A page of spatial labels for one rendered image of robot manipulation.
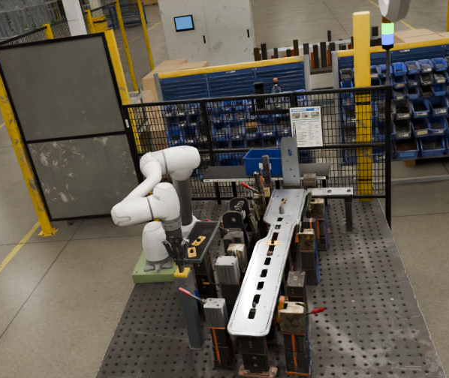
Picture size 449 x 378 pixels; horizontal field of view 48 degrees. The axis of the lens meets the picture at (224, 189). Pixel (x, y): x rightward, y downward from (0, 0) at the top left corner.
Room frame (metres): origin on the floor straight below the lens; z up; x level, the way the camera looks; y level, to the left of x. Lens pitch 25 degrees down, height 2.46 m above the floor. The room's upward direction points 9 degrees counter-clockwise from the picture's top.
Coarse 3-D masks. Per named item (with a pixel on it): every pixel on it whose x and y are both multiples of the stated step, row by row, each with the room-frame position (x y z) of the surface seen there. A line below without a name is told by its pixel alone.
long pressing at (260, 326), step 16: (288, 192) 2.90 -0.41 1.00; (304, 192) 2.87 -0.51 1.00; (272, 208) 2.71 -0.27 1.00; (288, 208) 2.68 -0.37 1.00; (272, 224) 2.52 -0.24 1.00; (288, 224) 2.49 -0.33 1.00; (288, 240) 2.33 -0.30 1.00; (256, 256) 2.21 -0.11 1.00; (272, 256) 2.19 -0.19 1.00; (256, 272) 2.07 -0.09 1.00; (272, 272) 2.05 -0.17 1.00; (240, 288) 1.96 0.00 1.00; (256, 288) 1.95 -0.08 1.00; (272, 288) 1.93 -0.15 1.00; (240, 304) 1.84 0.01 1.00; (256, 304) 1.82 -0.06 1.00; (272, 304) 1.81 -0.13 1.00; (240, 320) 1.74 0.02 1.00; (256, 320) 1.72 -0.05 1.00; (272, 320) 1.72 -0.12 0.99; (256, 336) 1.63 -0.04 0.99
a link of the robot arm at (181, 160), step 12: (168, 156) 2.48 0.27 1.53; (180, 156) 2.48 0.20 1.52; (192, 156) 2.50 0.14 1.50; (168, 168) 2.46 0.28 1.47; (180, 168) 2.48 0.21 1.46; (192, 168) 2.51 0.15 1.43; (180, 180) 2.52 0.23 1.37; (180, 192) 2.56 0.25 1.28; (180, 204) 2.59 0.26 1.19; (180, 216) 2.63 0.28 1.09; (192, 216) 2.68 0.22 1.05
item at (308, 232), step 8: (304, 232) 2.30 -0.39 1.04; (312, 232) 2.29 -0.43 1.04; (304, 240) 2.30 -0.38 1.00; (312, 240) 2.29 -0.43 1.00; (304, 248) 2.30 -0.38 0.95; (312, 248) 2.29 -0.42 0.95; (304, 256) 2.31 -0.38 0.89; (312, 256) 2.29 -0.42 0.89; (304, 264) 2.31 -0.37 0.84; (312, 264) 2.29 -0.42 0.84; (312, 272) 2.29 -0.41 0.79; (312, 280) 2.29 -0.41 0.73; (320, 280) 2.32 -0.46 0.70
